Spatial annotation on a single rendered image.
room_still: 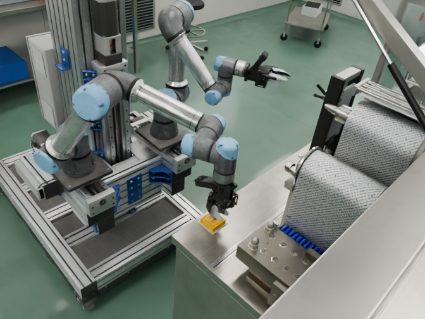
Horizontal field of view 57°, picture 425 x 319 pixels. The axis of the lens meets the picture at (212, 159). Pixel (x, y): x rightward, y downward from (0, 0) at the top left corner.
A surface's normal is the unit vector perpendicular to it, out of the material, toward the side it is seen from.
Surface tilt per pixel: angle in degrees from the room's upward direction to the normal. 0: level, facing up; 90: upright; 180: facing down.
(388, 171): 92
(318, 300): 0
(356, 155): 92
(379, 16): 90
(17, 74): 90
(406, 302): 0
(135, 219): 0
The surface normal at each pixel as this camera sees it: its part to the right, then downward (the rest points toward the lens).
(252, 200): 0.09, -0.78
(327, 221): -0.70, 0.39
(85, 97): -0.28, 0.48
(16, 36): 0.71, 0.48
